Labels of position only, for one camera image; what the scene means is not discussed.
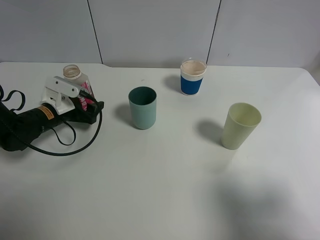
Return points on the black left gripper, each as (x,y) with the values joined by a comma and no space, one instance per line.
(78,115)

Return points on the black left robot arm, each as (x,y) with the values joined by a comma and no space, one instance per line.
(18,131)

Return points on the teal plastic cup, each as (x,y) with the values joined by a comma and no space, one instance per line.
(143,107)

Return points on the pale green plastic cup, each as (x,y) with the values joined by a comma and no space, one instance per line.
(242,118)

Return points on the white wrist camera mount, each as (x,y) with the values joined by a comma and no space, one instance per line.
(58,92)

